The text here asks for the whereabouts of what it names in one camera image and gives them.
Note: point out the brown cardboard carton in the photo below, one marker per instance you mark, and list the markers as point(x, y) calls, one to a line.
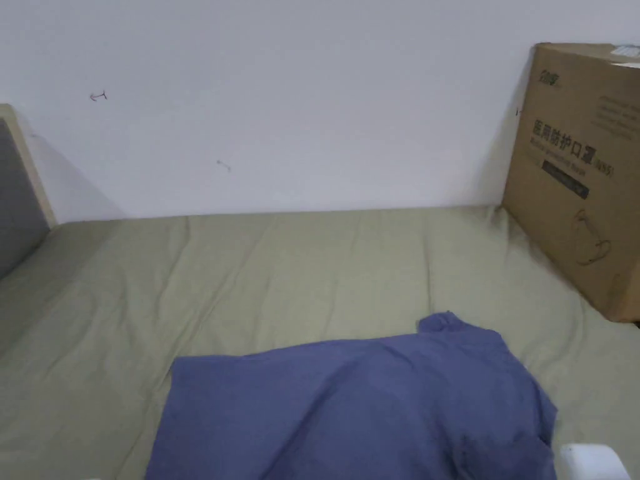
point(575, 165)

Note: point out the bed with pale green sheet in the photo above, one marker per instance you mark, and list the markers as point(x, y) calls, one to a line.
point(260, 280)

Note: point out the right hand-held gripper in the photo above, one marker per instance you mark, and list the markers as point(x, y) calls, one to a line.
point(592, 462)

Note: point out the grey padded headboard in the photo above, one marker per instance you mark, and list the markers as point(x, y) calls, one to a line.
point(17, 200)

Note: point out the dark blue shirt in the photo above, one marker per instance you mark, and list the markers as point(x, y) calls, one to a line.
point(350, 410)

